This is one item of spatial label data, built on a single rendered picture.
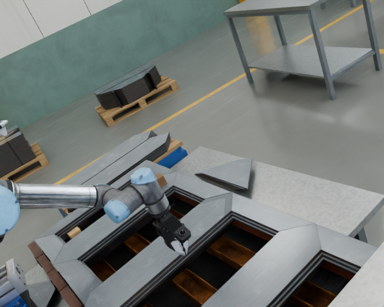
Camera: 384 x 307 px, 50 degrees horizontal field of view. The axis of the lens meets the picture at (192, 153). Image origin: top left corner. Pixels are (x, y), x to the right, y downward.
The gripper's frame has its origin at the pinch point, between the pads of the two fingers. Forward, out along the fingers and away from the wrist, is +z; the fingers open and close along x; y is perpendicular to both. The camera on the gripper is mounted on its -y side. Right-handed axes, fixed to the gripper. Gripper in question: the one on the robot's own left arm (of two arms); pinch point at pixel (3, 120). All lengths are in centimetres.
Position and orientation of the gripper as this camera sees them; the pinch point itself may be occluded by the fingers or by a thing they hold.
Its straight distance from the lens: 203.7
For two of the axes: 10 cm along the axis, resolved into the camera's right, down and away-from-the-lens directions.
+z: 5.5, -5.7, 6.1
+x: 7.9, 1.2, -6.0
